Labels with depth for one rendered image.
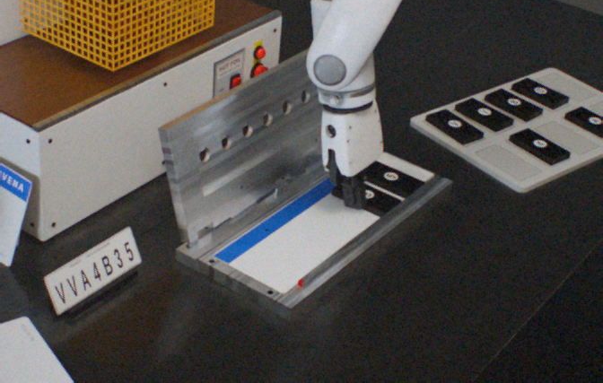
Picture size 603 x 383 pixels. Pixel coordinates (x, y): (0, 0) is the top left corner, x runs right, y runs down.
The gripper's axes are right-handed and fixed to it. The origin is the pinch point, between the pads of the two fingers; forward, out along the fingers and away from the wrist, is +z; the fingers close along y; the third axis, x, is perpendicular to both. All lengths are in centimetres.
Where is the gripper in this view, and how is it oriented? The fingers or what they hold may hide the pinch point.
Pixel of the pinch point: (354, 195)
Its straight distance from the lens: 177.0
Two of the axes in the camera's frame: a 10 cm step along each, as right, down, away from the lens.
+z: 0.9, 9.0, 4.3
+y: 5.9, -3.9, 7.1
